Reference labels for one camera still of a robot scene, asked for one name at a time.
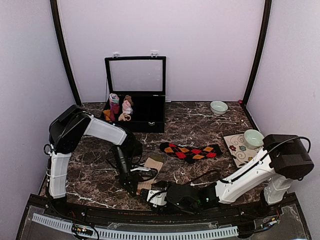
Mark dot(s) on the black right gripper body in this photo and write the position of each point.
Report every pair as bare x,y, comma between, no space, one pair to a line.
195,210

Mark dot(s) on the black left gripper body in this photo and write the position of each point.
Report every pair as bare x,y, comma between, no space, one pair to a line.
127,177

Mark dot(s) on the striped beige maroon sock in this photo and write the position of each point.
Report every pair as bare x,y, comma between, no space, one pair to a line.
153,164

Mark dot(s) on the black argyle orange red sock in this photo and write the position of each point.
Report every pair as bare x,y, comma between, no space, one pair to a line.
191,154

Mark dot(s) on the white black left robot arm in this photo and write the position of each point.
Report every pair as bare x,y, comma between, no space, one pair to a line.
65,133

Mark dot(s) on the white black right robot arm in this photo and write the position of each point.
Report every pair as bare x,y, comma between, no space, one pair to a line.
282,160

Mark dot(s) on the beige rolled sock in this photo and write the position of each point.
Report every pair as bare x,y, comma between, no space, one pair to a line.
124,117

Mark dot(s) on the square floral plate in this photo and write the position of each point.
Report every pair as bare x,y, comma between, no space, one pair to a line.
238,149

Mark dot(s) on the small circuit board left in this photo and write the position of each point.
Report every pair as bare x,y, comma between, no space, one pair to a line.
81,230

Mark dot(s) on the small circuit board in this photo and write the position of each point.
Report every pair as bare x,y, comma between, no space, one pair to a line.
270,223
81,230

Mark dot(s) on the orange rolled sock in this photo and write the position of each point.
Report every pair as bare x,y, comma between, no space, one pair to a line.
107,114

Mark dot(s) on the pink white rolled sock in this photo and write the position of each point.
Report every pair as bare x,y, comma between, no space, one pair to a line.
127,107

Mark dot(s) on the magenta rolled sock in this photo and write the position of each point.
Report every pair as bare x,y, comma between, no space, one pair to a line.
114,110

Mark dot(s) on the brown rolled sock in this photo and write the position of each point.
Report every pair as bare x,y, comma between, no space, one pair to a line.
129,99

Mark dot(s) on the multicolour rolled sock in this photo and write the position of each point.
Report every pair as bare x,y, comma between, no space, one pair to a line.
113,98

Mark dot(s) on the small circuit board right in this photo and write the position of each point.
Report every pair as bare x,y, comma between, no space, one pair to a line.
270,223

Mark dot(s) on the pale green bowl on plate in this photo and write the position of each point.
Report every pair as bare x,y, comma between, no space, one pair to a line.
253,139

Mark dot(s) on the pale green bowl at back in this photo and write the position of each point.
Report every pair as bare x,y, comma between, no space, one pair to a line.
218,107

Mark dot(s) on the black box with glass lid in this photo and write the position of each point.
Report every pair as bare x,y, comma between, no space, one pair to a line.
143,78

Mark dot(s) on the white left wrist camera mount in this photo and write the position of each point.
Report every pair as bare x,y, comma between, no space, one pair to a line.
141,169

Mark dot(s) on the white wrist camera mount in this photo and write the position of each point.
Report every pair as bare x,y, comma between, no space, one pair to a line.
157,198
141,169

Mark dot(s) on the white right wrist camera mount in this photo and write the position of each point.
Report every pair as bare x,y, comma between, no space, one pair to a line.
157,198

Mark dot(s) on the white slotted cable duct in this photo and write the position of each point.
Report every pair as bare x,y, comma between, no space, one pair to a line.
136,232

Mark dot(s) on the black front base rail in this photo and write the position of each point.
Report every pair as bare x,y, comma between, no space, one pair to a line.
238,214

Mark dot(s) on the black left frame post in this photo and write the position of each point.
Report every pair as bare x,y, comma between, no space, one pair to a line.
63,51

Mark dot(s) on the black frame post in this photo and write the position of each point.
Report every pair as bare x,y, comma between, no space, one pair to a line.
63,51
258,52

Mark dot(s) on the black right frame post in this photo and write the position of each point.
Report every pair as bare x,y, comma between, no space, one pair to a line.
258,52

